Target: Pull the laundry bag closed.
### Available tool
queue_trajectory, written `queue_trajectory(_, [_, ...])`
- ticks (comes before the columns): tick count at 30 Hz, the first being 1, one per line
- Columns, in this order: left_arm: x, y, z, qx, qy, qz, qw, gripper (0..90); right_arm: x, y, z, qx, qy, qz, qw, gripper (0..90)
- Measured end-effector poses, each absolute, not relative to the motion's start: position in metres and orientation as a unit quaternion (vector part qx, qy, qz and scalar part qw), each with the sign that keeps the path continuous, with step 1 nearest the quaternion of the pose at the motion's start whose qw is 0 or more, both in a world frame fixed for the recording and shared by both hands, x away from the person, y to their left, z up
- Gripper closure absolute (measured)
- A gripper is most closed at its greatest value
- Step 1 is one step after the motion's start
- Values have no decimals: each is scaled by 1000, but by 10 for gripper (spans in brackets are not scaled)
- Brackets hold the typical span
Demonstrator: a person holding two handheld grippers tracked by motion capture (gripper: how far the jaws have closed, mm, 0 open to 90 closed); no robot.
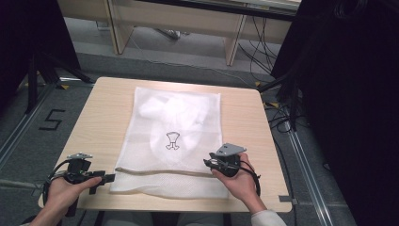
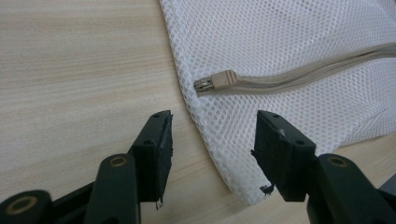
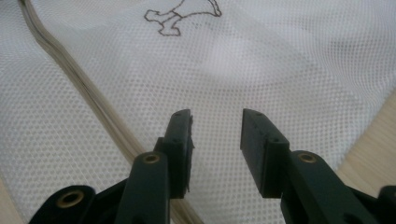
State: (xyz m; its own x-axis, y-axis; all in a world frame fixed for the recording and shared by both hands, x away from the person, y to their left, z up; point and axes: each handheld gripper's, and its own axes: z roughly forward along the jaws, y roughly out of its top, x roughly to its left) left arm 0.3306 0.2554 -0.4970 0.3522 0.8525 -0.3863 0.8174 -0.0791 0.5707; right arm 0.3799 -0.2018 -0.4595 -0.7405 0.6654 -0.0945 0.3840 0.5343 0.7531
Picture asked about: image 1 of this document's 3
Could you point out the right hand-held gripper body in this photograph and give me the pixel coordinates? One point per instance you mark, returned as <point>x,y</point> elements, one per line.
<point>229,157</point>

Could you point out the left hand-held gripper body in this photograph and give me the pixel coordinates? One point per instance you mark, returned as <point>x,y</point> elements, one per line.
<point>78,171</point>

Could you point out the white mesh laundry bag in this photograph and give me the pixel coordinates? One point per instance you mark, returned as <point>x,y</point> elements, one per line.
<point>188,188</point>

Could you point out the person's left hand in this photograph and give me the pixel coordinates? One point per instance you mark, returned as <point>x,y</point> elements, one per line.
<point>64,193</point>

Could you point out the person's right hand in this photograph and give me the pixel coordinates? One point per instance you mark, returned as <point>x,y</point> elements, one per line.
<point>241,185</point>

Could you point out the person's grey trousers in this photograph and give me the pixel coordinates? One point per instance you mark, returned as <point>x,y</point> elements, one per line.
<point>131,219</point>

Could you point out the white garment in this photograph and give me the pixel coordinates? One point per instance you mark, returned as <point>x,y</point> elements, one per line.
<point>175,113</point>

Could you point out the yellow floor tape piece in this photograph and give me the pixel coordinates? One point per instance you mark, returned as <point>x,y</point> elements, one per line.
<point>257,84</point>
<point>65,86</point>
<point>273,104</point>

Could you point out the grey tape strip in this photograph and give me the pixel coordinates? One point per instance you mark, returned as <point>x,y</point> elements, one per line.
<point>287,199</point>

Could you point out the black metal stand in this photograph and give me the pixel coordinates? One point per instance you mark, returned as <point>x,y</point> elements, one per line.
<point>33,84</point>
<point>293,100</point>

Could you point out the grey power strip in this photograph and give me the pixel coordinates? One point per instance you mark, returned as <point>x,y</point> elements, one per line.
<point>171,33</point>

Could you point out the black curtain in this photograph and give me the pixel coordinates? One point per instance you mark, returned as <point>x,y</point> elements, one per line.
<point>351,94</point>
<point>28,37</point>

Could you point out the light wooden desk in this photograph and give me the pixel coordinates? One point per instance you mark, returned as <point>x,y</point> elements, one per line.
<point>175,19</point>

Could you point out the metal floor rail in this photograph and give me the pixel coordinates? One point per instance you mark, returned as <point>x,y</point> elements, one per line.
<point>309,175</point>
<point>19,128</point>

